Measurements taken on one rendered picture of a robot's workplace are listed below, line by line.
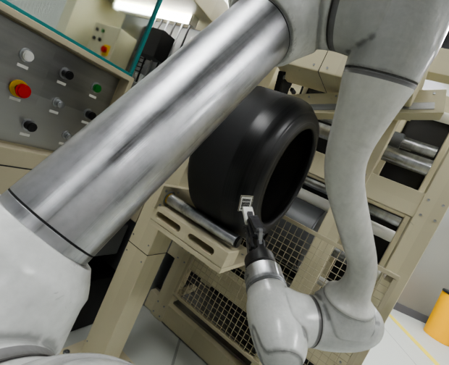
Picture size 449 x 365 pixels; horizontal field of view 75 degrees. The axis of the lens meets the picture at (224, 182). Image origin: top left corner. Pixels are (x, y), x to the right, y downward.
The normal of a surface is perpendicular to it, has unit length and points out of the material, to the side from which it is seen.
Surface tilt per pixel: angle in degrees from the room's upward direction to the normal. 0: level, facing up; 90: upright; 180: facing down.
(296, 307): 26
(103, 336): 90
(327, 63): 90
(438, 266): 90
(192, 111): 76
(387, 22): 108
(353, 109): 116
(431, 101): 90
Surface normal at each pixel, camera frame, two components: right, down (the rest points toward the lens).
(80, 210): 0.53, 0.00
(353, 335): 0.15, 0.26
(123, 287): -0.47, -0.11
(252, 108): -0.16, -0.59
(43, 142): 0.78, 0.41
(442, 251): -0.03, 0.10
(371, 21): -0.55, 0.30
